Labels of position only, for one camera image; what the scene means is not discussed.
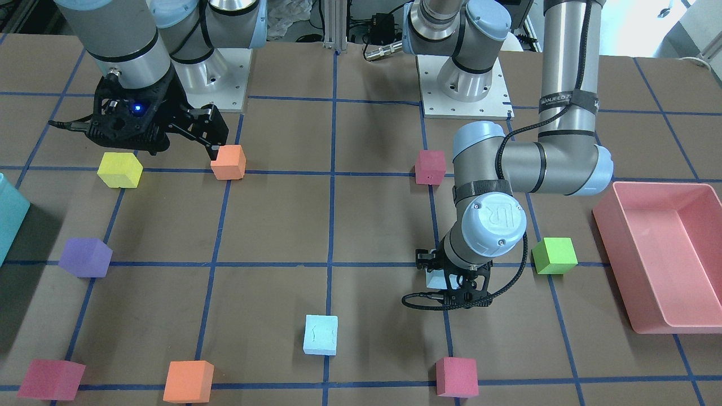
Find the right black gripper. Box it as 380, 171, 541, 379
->
85, 71, 228, 160

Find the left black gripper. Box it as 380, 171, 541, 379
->
415, 248, 493, 308

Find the light blue block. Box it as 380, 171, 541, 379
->
303, 315, 338, 356
425, 269, 448, 290

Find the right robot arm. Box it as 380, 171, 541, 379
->
49, 1, 267, 160

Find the near orange block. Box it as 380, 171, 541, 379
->
210, 145, 246, 180

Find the orange block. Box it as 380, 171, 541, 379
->
163, 360, 214, 404
210, 145, 246, 180

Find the far pink block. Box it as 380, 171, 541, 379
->
16, 359, 86, 401
435, 356, 479, 399

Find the pink block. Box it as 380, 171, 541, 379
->
16, 359, 86, 401
435, 356, 479, 399
413, 149, 446, 186

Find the green block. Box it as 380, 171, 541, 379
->
532, 237, 578, 275

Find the yellow block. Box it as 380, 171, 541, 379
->
97, 152, 143, 188

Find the near pink block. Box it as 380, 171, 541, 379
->
413, 149, 446, 186

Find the purple block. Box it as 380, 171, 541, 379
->
59, 237, 113, 278

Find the pink tray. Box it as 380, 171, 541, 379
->
593, 182, 721, 334

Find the cyan tray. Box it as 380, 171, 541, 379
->
1, 173, 30, 265

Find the far orange block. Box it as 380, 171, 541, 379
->
163, 360, 214, 404

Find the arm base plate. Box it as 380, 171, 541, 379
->
417, 55, 515, 120
173, 48, 253, 113

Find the aluminium frame post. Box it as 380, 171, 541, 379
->
319, 0, 348, 54

